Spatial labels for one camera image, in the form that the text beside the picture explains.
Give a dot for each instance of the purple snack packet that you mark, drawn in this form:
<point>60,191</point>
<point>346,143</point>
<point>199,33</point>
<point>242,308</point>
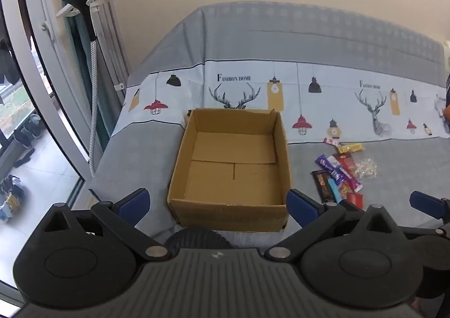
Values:
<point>324,162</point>
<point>338,175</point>

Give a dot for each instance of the cardboard box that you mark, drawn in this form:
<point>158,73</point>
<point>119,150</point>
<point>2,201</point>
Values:
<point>228,170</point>

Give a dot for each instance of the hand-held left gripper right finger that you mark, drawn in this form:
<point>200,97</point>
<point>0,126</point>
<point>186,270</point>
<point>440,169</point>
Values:
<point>301,204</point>

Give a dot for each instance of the grey printed blanket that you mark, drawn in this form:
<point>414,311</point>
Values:
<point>246,40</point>

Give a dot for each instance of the black garment steamer head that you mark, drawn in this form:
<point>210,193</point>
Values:
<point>82,5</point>

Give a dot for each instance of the white window frame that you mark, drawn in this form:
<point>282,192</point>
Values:
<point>38,22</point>

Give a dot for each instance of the dark red snack packet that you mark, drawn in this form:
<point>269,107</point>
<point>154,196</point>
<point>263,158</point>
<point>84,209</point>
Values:
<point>341,157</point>

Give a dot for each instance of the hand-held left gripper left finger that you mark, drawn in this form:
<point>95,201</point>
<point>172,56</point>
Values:
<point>135,202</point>

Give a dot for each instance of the orange object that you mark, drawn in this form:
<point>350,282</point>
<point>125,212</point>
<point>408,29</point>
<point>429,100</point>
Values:
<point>447,112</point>

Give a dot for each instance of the gold wrapped candy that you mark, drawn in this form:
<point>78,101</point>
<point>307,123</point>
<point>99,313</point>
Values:
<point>351,148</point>

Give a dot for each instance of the orange red snack stick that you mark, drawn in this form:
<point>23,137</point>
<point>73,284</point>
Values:
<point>349,185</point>

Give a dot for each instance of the clear bag of candies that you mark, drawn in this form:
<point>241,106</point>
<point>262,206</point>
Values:
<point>365,167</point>

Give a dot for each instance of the brown chocolate bar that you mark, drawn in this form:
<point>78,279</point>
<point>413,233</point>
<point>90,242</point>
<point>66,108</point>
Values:
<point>321,186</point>

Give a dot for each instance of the small red snack packet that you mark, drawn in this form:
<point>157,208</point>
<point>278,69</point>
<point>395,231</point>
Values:
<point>355,199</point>

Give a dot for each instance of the blue snack packet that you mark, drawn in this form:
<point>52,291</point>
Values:
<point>334,190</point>

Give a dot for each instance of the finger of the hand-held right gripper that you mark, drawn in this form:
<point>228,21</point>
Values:
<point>425,203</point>

